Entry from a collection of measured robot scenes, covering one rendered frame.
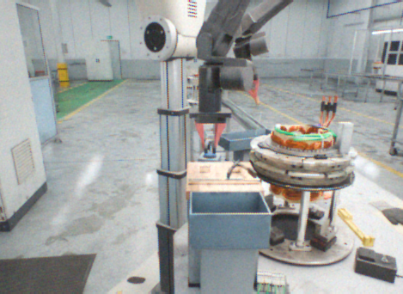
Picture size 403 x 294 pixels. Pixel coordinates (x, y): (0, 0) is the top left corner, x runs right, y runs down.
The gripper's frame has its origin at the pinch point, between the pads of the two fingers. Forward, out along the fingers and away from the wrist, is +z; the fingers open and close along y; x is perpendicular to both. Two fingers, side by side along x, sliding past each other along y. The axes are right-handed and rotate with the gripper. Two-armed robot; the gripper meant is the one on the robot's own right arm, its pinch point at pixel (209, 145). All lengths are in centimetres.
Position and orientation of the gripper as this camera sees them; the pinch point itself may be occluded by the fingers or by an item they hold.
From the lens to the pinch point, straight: 75.7
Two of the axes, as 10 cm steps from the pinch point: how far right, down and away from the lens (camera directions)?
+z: 0.0, 9.5, 3.1
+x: -0.4, -3.1, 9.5
